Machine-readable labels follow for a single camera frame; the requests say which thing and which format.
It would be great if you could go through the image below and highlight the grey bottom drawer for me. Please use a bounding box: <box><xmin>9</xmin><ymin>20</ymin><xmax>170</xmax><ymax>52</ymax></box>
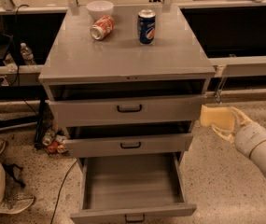
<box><xmin>70</xmin><ymin>153</ymin><xmax>196</xmax><ymax>224</ymax></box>

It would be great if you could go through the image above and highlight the clear water bottle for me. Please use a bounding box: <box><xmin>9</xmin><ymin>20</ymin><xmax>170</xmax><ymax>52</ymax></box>
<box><xmin>20</xmin><ymin>43</ymin><xmax>35</xmax><ymax>66</ymax></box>

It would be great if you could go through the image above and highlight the grey sneaker shoe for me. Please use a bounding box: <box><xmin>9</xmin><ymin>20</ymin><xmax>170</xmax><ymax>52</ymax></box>
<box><xmin>0</xmin><ymin>191</ymin><xmax>35</xmax><ymax>215</ymax></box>

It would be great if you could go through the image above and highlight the black floor cable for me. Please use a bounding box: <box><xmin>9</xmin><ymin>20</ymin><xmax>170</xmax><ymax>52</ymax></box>
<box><xmin>49</xmin><ymin>160</ymin><xmax>77</xmax><ymax>224</ymax></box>

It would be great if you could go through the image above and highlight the yellow sponge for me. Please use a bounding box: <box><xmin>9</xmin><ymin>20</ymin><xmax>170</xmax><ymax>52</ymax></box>
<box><xmin>200</xmin><ymin>105</ymin><xmax>235</xmax><ymax>131</ymax></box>

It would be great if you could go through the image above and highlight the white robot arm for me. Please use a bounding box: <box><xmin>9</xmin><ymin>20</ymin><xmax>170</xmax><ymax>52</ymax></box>
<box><xmin>211</xmin><ymin>106</ymin><xmax>266</xmax><ymax>178</ymax></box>

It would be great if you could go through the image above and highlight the grey drawer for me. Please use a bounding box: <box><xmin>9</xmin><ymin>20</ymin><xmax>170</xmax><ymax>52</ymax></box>
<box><xmin>49</xmin><ymin>79</ymin><xmax>203</xmax><ymax>127</ymax></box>
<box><xmin>70</xmin><ymin>153</ymin><xmax>196</xmax><ymax>224</ymax></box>
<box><xmin>66</xmin><ymin>121</ymin><xmax>193</xmax><ymax>158</ymax></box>

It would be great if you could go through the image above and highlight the white bowl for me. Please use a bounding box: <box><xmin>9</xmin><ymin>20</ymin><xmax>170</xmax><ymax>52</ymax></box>
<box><xmin>86</xmin><ymin>0</ymin><xmax>114</xmax><ymax>20</ymax></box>

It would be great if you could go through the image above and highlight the grey top drawer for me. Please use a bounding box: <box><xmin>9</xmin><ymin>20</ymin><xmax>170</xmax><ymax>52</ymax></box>
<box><xmin>49</xmin><ymin>79</ymin><xmax>203</xmax><ymax>127</ymax></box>

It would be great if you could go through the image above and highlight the blue pepsi can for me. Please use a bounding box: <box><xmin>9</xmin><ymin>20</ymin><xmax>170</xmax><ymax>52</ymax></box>
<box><xmin>137</xmin><ymin>9</ymin><xmax>156</xmax><ymax>45</ymax></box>

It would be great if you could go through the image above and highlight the pile of cans on floor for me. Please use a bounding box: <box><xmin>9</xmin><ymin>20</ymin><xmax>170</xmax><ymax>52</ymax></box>
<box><xmin>42</xmin><ymin>128</ymin><xmax>68</xmax><ymax>155</ymax></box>

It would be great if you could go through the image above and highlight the orange soda can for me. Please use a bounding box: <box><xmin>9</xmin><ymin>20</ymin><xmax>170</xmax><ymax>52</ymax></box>
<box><xmin>90</xmin><ymin>16</ymin><xmax>114</xmax><ymax>40</ymax></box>

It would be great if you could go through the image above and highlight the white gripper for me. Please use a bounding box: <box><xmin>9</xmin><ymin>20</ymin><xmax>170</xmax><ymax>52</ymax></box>
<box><xmin>211</xmin><ymin>106</ymin><xmax>266</xmax><ymax>158</ymax></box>

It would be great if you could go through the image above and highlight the grey drawer cabinet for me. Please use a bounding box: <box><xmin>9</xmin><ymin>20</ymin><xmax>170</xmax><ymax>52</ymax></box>
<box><xmin>38</xmin><ymin>4</ymin><xmax>217</xmax><ymax>173</ymax></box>

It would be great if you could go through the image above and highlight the grey middle drawer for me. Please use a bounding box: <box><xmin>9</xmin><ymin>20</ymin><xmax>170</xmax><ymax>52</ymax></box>
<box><xmin>66</xmin><ymin>121</ymin><xmax>193</xmax><ymax>158</ymax></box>

